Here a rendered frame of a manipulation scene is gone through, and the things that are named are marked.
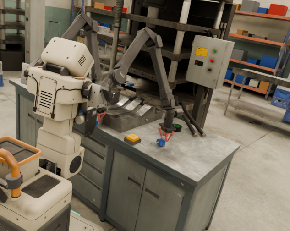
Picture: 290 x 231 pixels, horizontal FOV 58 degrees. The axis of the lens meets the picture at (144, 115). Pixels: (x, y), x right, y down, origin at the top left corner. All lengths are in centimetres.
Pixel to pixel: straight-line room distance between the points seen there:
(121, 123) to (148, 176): 39
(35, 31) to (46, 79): 462
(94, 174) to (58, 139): 72
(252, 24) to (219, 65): 621
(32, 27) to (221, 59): 439
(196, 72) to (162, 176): 108
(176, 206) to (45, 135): 87
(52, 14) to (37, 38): 362
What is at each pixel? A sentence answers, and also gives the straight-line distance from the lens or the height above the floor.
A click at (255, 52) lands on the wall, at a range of 832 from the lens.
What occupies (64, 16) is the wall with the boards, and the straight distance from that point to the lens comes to 972.
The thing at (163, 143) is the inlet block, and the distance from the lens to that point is 166.
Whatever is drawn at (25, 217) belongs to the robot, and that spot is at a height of 77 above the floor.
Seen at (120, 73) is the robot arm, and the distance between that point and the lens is 132.
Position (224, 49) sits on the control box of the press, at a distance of 224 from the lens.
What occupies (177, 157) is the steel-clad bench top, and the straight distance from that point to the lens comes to 160.
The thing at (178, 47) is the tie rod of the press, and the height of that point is 135.
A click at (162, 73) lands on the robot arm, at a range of 158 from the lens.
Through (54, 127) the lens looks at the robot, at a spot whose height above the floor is 95.
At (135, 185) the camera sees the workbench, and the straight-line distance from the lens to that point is 181.
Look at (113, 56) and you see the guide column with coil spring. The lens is 278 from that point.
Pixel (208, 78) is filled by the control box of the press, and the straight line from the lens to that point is 229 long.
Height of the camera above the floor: 157
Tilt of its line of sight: 21 degrees down
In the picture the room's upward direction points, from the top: 10 degrees clockwise
